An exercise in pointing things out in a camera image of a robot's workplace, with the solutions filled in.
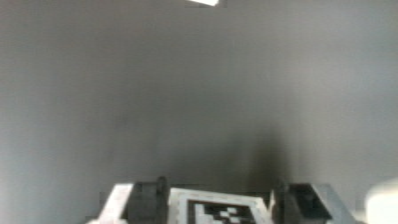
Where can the white chair backrest part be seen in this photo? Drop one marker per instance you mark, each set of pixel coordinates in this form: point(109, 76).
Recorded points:
point(381, 203)

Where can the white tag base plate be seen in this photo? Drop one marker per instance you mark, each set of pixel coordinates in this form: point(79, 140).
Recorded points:
point(205, 3)

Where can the white chair leg with tag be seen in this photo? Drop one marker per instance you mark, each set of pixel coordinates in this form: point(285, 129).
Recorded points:
point(202, 207)

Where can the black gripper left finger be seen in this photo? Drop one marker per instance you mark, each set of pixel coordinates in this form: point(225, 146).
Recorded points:
point(136, 205)

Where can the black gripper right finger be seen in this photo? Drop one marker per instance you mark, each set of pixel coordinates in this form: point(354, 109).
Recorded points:
point(306, 204)

